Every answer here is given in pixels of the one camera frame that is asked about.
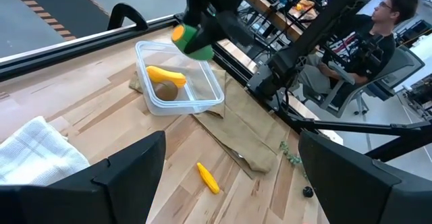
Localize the green toy mango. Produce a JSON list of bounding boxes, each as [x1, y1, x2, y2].
[[171, 24, 214, 62]]

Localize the brown toy kiwi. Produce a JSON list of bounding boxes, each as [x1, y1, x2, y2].
[[154, 80, 179, 102]]

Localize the clear plastic tupperware container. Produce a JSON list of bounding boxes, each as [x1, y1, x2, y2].
[[134, 40, 225, 116]]

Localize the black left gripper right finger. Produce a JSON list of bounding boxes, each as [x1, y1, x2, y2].
[[298, 131, 432, 224]]

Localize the white checked kitchen towel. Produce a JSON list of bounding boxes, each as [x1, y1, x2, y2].
[[0, 115, 90, 186]]

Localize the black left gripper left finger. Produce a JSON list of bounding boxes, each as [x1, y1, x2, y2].
[[0, 131, 166, 224]]

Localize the black mat orange striped edges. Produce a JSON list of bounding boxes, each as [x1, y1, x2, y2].
[[0, 0, 112, 43]]

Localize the small yellow toy corn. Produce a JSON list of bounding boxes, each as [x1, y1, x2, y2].
[[196, 162, 221, 195]]

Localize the tan cloth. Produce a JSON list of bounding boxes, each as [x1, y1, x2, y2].
[[130, 68, 288, 175]]

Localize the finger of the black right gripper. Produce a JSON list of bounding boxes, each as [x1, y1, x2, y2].
[[184, 0, 203, 26], [184, 14, 237, 55]]

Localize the grey office chair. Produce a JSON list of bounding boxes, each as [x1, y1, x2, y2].
[[303, 45, 426, 117]]

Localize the person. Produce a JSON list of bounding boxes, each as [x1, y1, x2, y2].
[[298, 0, 419, 110]]

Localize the yellow toy banana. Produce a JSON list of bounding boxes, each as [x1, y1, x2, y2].
[[146, 65, 187, 88]]

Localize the small leafy green plant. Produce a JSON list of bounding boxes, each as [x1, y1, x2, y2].
[[279, 140, 306, 177]]

